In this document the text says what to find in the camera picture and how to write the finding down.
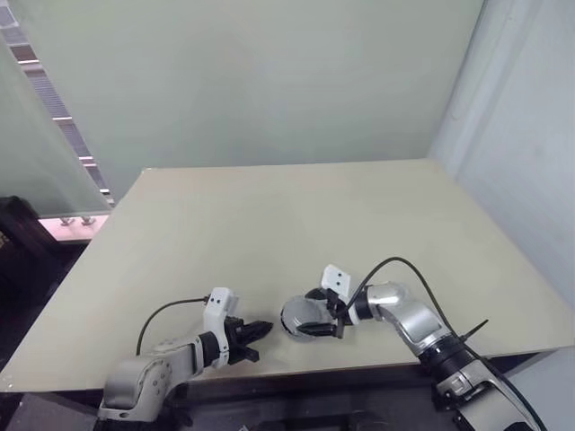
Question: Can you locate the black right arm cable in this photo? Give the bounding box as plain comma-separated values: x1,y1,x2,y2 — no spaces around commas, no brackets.
343,256,549,431

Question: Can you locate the pink ledge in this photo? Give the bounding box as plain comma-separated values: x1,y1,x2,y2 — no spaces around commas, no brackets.
38,211,111,243

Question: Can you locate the silver motor housing with stator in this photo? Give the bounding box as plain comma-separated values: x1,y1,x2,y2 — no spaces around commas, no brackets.
279,294,337,345

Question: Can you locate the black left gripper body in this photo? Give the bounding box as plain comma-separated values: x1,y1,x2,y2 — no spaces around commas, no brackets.
223,315,247,365

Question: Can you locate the black chair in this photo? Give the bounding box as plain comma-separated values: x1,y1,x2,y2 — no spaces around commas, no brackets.
0,195,93,360

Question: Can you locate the frosted glass partition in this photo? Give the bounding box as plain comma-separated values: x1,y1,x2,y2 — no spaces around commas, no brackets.
0,35,113,215

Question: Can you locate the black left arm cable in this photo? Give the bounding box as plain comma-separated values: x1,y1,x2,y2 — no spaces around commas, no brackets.
136,294,212,356

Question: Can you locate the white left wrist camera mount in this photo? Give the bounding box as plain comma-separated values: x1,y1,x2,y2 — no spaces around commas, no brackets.
202,286,240,369

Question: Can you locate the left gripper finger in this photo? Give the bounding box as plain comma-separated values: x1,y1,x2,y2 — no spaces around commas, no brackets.
242,320,275,341
237,343,261,364

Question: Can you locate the black table frame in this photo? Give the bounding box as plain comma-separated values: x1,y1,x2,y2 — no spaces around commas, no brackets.
17,352,575,431

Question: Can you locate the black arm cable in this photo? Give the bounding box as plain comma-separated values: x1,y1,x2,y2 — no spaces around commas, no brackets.
136,294,212,356
343,256,549,431

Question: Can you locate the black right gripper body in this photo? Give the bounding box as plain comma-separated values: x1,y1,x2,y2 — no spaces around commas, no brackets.
325,289,356,340

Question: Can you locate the black cable tie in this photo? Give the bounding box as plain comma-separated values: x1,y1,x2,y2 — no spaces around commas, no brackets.
457,318,490,345

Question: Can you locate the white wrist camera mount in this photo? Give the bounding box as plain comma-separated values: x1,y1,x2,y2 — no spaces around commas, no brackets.
319,263,360,327
202,286,240,369

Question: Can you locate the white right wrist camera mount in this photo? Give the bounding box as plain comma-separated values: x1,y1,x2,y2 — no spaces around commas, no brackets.
319,263,360,327

